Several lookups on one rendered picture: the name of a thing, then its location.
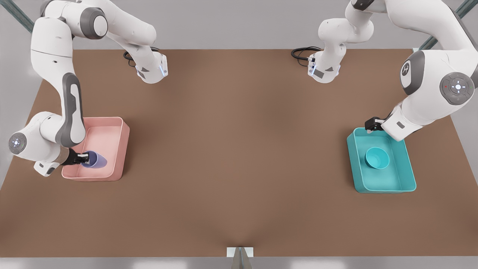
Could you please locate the purple cup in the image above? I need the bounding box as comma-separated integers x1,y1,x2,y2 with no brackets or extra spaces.
82,151,108,169

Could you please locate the pink box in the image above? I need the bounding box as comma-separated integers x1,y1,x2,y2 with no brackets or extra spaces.
62,117,130,182

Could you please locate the teal bowl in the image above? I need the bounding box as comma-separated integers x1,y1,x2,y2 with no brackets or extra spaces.
365,147,390,170

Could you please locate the teal box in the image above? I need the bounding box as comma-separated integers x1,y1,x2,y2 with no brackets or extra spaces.
347,127,417,194

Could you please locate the black cable loop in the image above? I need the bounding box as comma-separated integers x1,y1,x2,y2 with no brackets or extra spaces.
123,47,161,68
291,46,323,68

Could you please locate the silver frame post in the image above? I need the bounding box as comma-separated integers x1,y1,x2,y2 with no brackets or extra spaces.
418,0,478,51
227,247,254,269
0,0,35,34

